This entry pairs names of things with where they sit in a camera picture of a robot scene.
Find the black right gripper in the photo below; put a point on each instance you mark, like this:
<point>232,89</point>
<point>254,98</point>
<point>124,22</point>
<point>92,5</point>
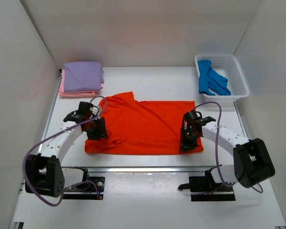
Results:
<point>187,140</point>

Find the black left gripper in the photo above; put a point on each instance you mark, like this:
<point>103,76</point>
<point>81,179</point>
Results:
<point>99,130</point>

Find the orange t shirt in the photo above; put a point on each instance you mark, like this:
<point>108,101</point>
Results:
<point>144,128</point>

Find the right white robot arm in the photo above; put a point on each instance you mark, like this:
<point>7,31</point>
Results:
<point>252,163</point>

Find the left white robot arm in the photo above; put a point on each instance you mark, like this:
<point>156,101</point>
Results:
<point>43,172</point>

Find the folded pink t shirt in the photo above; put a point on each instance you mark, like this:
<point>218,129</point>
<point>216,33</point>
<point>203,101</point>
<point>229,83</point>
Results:
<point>62,93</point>

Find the folded purple t shirt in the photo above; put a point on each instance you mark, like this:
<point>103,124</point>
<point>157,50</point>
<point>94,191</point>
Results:
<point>82,77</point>

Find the blue t shirt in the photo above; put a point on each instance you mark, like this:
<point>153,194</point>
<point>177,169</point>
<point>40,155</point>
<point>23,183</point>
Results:
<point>210,82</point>

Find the aluminium table edge rail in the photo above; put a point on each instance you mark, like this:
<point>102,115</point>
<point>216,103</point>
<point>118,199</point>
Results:
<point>146,169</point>

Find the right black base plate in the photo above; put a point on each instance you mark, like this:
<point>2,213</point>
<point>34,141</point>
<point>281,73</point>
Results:
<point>203,188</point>

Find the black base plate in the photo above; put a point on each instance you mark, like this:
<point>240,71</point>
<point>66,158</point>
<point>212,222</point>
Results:
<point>81,184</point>
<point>203,188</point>

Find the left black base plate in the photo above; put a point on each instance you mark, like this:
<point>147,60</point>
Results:
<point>81,184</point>

